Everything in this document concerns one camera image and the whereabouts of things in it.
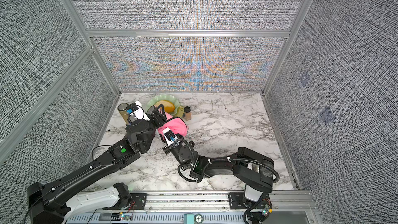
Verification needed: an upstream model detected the pink cloth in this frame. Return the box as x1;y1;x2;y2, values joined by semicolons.
158;114;189;137

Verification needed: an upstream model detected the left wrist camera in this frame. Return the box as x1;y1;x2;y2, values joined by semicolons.
126;101;149;124

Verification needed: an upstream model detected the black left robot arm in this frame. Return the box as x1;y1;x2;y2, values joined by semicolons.
23;105;167;224

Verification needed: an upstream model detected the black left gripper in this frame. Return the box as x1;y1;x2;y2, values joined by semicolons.
142;104;167;153

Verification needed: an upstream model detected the orange bread bun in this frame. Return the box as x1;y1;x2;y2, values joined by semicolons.
155;100;176;114

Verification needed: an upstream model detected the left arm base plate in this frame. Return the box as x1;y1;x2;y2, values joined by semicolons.
102;193;148;212

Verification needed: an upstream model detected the gold gradient thermos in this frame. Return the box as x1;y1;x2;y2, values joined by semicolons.
117;103;130;125

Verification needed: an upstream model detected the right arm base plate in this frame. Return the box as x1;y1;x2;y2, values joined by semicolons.
228;192;269;209

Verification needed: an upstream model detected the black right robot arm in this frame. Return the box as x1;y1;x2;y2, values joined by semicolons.
160;132;280;203

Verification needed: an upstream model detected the small brown spice jar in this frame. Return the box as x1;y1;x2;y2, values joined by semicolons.
183;106;192;121

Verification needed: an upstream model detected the aluminium front rail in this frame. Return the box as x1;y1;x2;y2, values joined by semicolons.
65;190;322;224

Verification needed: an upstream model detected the green scalloped plate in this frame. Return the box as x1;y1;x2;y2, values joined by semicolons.
145;94;180;116

